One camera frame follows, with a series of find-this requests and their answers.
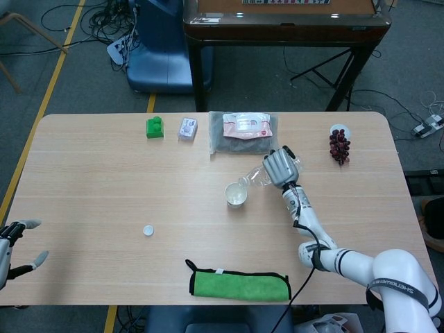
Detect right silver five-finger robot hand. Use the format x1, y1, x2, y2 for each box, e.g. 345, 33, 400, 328
262, 145, 301, 189

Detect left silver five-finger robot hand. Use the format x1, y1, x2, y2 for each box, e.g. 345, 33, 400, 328
0, 218, 49, 291

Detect transparent plastic water bottle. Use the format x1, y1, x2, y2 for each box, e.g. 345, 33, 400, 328
237, 155, 305, 190

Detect floral paper cup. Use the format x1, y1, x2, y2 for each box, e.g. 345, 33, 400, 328
223, 182, 248, 209

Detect grey cloth in plastic bag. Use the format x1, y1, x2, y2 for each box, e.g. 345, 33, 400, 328
209, 111, 281, 157

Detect pink wet wipes pack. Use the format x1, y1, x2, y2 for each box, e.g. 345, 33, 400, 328
222, 112, 272, 139

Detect dark red grape bunch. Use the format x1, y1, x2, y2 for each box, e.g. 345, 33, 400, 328
328, 128, 351, 167

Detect small white dish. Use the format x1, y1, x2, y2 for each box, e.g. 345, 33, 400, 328
330, 123, 354, 139

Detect black tripod stand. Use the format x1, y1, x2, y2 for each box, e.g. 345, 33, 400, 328
289, 46, 355, 112

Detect green microfibre cloth black trim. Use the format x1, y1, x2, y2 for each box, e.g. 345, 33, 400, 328
185, 258, 292, 301

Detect green toy building block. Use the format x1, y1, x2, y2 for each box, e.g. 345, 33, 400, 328
145, 116, 165, 140

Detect brown mahjong table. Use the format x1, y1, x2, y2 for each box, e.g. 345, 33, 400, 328
182, 0, 392, 112

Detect grey power strip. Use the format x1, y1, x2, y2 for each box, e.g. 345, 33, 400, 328
411, 116, 444, 139

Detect blue chair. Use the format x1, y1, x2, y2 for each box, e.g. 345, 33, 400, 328
126, 0, 214, 95

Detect black orange shoe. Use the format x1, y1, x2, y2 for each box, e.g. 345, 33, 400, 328
421, 197, 444, 249

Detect crumpled plastic bag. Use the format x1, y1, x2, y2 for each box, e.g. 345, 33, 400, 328
294, 311, 365, 333

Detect face-up mahjong tile row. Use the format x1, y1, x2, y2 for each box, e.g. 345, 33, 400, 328
241, 0, 330, 6

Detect white power strip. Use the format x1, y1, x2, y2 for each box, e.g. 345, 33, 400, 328
106, 37, 135, 67

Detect white chair wooden legs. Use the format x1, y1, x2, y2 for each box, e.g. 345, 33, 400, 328
0, 12, 69, 94

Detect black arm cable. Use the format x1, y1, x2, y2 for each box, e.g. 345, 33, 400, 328
273, 187, 337, 333

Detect black floor cables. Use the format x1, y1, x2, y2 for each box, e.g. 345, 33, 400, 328
41, 0, 139, 70

